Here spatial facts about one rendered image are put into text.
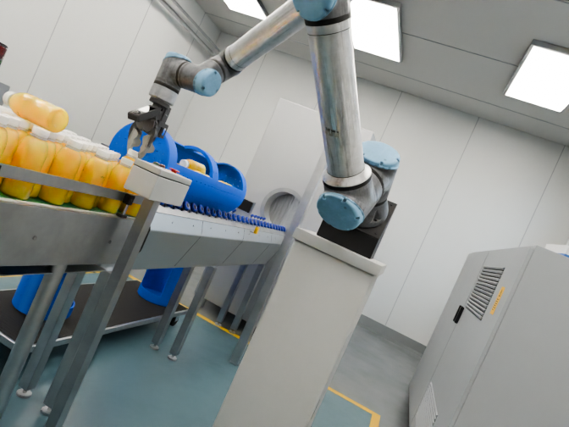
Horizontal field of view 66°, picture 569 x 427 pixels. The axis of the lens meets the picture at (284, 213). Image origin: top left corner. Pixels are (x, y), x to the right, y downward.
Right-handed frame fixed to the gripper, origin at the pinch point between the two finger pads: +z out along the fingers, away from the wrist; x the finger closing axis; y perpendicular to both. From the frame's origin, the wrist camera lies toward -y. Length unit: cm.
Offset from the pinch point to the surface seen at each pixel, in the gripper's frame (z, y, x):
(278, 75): -191, 532, 200
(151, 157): -0.8, 20.3, 6.7
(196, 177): 0.1, 45.1, -0.8
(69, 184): 13.7, -30.1, -7.5
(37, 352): 90, 22, 21
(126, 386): 110, 70, 2
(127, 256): 30.8, -4.8, -16.7
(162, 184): 4.6, -8.9, -20.7
